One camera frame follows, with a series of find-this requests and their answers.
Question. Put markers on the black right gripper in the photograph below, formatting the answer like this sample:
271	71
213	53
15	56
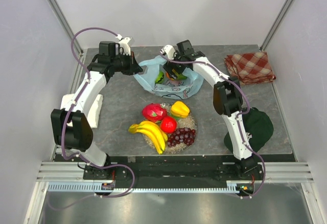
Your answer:
169	66

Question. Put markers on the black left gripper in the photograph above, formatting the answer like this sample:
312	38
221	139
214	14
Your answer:
134	68

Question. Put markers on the light blue plastic bag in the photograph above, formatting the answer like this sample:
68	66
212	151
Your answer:
173	89

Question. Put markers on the yellow fake bell pepper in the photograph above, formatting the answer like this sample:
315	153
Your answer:
179	109

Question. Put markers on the red fake dragon fruit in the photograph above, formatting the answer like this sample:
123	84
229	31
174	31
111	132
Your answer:
154	112

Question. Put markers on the red fake tomato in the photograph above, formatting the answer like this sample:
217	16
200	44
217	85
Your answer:
168	125

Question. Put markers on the yellow fake banana bunch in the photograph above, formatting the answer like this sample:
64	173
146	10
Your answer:
153	132

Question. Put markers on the dark purple fake grapes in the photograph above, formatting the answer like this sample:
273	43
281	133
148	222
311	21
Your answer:
181	136

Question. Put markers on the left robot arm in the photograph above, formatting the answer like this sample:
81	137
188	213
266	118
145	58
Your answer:
71	128

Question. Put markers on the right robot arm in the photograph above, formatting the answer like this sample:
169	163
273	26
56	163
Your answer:
228	97

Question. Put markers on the green fake apple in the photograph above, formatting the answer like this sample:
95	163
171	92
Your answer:
160	78

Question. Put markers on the speckled round plate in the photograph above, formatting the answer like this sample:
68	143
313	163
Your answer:
189	122

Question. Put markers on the red checkered cloth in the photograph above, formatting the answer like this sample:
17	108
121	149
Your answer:
250	68

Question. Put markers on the dark green baseball cap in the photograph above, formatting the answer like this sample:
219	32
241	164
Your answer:
258	127

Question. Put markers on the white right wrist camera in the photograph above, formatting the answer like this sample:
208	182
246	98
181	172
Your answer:
168	52

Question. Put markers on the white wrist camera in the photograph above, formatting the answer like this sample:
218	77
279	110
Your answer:
168	52
125	43

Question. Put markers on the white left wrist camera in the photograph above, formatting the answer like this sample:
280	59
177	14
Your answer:
125	43

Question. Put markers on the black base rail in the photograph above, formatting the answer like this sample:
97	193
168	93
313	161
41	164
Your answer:
176	172

